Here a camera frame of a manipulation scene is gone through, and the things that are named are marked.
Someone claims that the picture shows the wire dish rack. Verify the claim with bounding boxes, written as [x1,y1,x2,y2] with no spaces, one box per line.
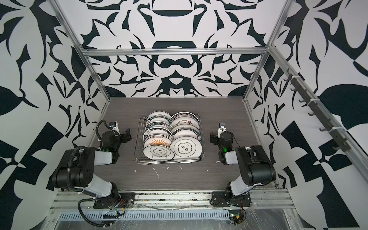
[134,111,205,164]

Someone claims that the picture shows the black corrugated cable conduit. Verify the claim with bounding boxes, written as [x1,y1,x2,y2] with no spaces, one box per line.
[77,197,121,228]

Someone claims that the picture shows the wall hook rail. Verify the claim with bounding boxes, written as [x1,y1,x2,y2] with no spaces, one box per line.
[285,70,351,152]

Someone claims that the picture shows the white plate orange sunburst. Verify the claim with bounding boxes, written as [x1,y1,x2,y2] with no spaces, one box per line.
[143,135,172,148]

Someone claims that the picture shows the white plate red characters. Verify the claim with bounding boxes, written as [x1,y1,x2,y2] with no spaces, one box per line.
[170,115,200,128]

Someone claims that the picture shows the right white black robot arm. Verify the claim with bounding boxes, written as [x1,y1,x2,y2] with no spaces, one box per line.
[210,131,277,198]

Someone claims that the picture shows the white plate rear stack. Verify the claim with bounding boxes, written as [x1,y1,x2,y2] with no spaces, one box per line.
[147,111,172,120]

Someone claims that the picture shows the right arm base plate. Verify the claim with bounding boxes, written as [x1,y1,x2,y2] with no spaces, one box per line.
[210,191,252,208]

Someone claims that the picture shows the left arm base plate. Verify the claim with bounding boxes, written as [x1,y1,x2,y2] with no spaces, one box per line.
[93,192,136,209]

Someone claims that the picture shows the aluminium frame crossbar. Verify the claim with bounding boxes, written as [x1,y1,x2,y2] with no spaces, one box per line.
[81,48,266,57]

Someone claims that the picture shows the white plate green clover outline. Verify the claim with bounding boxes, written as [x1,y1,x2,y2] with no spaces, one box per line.
[170,136,203,160]

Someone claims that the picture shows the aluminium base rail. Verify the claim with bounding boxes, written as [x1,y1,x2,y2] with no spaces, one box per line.
[50,188,295,212]

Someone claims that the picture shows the white plate clover front left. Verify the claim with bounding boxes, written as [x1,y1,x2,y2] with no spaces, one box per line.
[143,145,175,161]

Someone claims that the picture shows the white slotted cable duct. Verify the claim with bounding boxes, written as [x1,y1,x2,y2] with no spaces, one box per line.
[58,209,231,221]

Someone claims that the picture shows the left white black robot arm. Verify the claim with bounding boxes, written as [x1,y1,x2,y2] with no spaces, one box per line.
[51,120,132,200]

